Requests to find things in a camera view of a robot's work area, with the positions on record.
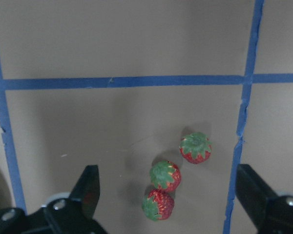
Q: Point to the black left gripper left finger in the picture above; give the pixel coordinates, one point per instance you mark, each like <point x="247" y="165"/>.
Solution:
<point x="74" y="214"/>

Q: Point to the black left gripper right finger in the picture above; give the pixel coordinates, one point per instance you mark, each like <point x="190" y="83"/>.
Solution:
<point x="269" y="212"/>

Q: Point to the red strawberry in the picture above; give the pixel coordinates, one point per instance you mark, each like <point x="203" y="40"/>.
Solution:
<point x="195" y="147"/>
<point x="158" y="205"/>
<point x="165" y="175"/>

